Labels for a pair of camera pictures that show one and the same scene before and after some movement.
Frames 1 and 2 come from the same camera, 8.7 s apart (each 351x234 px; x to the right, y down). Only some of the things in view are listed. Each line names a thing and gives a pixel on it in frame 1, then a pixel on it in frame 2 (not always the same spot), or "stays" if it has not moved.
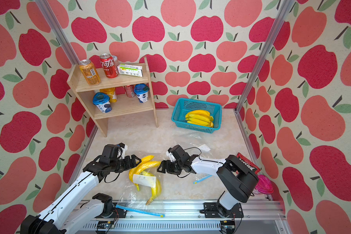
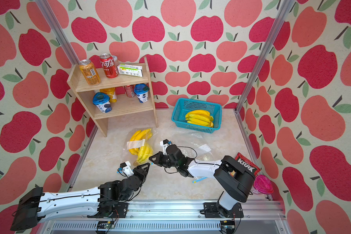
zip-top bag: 145,192 -> 140,143
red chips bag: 248,163 stays
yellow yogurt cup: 111,91 stays
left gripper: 130,164 -> 142,173
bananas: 141,174 -> 145,153
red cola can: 109,67 stays
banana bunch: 200,117 stays
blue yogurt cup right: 141,90 stays
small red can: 129,90 stays
